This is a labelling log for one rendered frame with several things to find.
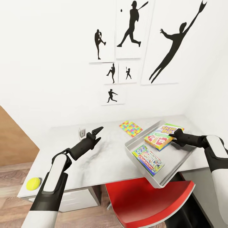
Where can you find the board game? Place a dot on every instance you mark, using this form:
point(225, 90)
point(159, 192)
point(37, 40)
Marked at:
point(160, 137)
point(148, 159)

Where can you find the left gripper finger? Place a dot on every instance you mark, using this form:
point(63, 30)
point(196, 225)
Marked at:
point(97, 140)
point(96, 131)

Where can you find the tennis ball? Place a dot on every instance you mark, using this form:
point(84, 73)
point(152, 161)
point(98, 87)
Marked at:
point(33, 183)

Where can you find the jigsaw puzzle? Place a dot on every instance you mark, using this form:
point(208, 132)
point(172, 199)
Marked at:
point(130, 128)

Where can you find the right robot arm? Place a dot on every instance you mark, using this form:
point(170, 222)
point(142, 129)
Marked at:
point(217, 158)

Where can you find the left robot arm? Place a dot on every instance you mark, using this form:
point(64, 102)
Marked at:
point(43, 212)

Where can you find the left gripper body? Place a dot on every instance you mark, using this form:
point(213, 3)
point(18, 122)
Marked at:
point(87, 143)

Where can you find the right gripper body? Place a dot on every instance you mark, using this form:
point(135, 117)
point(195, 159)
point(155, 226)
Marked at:
point(182, 138)

